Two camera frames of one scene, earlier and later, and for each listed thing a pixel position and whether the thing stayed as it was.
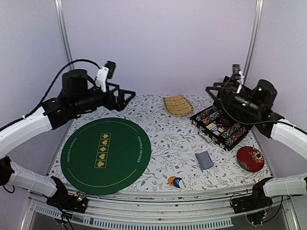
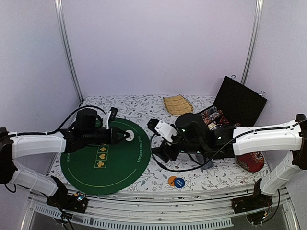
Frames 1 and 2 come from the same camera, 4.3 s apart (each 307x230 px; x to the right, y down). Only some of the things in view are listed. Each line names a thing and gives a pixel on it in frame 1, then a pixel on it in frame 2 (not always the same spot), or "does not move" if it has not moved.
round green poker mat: (105, 156) does not move
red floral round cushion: (250, 158) does not move
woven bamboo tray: (177, 105) does not move
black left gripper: (120, 104) → (113, 137)
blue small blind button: (176, 182) does not move
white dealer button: (183, 184) → (131, 135)
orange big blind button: (171, 180) does not move
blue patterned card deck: (205, 160) does not move
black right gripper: (229, 94) → (164, 152)
